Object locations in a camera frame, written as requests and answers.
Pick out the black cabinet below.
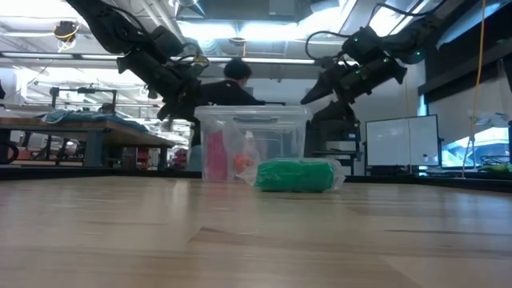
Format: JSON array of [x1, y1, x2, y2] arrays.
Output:
[[303, 100, 363, 176]]

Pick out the clear plastic storage box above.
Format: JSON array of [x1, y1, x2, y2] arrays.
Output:
[[194, 104, 313, 184]]

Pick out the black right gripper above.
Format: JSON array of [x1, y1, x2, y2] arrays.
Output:
[[299, 55, 408, 106]]

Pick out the blue cloth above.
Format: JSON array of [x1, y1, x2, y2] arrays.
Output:
[[42, 110, 151, 134]]

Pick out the small clear inner bag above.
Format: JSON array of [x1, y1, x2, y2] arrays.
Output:
[[222, 122, 265, 181]]

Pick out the clear plastic bag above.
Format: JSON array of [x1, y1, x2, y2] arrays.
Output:
[[238, 156, 347, 194]]

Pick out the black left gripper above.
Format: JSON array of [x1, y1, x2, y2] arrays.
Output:
[[117, 47, 210, 122]]

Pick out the white cabinet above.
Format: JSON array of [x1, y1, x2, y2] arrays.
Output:
[[366, 114, 442, 167]]

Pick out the black camera gantry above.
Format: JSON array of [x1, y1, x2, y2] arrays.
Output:
[[48, 85, 119, 109]]

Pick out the black metal table frame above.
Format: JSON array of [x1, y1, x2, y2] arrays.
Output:
[[0, 166, 512, 194]]

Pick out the green elastic bandage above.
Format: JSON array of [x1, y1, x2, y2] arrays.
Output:
[[254, 159, 335, 193]]

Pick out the yellow cable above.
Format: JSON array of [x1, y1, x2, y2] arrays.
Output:
[[462, 0, 487, 179]]

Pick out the long ceiling light strip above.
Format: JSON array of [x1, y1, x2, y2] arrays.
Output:
[[0, 51, 317, 65]]

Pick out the orange bandage roll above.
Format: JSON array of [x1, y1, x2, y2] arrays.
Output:
[[234, 154, 256, 174]]

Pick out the wooden workbench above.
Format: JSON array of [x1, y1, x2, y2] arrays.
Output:
[[0, 116, 177, 169]]

